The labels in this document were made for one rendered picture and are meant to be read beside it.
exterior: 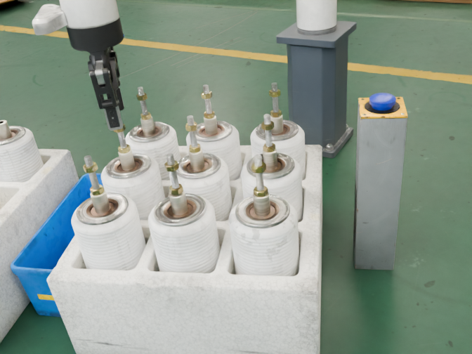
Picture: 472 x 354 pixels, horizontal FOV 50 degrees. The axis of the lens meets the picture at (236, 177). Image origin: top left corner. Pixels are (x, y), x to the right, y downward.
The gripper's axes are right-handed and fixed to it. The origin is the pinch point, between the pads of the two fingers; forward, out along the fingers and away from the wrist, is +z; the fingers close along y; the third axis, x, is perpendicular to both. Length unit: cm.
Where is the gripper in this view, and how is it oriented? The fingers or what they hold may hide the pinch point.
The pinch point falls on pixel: (115, 111)
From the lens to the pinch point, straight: 82.2
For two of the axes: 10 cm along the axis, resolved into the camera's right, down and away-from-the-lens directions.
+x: -9.8, 1.7, -0.8
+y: -1.6, -5.2, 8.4
